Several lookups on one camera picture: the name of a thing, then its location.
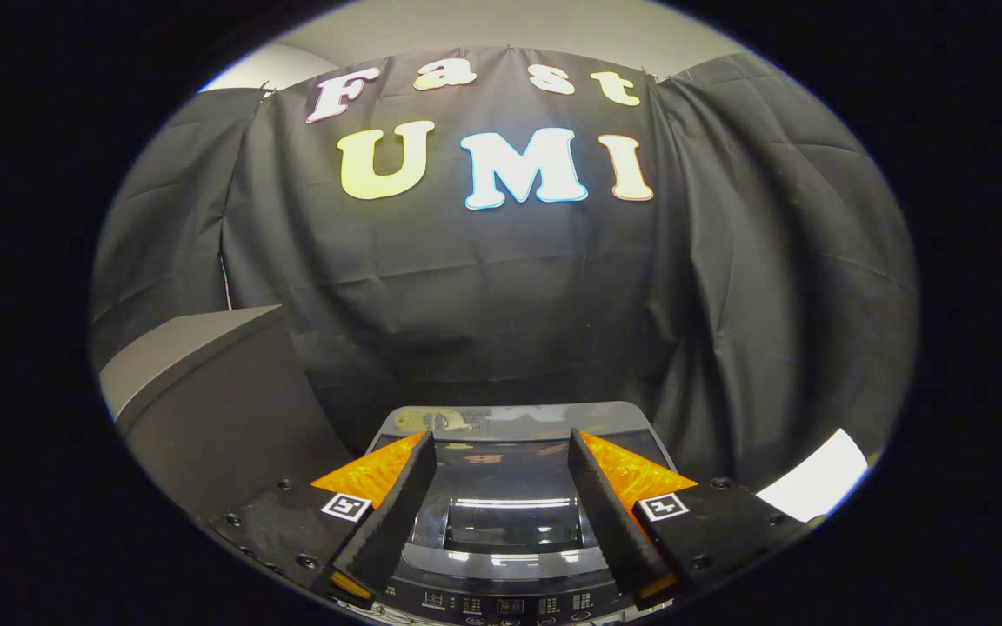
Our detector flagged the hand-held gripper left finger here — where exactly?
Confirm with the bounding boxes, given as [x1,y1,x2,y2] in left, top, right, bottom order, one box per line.
[208,430,438,609]

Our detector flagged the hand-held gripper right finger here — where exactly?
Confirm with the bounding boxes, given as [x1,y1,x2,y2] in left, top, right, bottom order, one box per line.
[568,428,815,611]

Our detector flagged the dark washing machine lid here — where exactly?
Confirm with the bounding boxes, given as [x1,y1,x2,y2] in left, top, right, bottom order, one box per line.
[366,402,678,559]

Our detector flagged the grey washing machine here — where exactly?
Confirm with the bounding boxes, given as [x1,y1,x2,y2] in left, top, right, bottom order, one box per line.
[351,402,686,626]

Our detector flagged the grey cabinet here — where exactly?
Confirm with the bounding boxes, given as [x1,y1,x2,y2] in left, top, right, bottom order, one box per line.
[99,304,356,524]

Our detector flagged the white paper sheet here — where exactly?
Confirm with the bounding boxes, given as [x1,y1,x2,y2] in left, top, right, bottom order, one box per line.
[755,428,870,523]

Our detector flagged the black backdrop cloth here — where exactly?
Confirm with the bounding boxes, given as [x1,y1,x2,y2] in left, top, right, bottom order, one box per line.
[90,45,921,489]

